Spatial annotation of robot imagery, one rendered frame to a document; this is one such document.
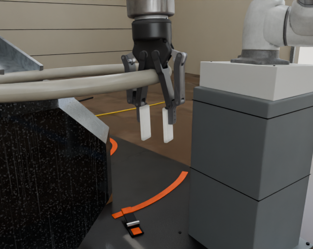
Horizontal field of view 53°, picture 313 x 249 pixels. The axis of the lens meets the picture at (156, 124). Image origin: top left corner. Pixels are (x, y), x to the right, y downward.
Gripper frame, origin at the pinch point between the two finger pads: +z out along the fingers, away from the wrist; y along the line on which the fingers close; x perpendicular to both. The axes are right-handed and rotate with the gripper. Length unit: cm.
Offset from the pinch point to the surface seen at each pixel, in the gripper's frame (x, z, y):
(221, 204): -73, 55, 8
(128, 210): -80, 73, 64
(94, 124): -51, 16, 59
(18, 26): -378, -69, 492
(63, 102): -37, 4, 62
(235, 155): -69, 29, 1
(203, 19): -620, -73, 209
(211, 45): -610, -18, 188
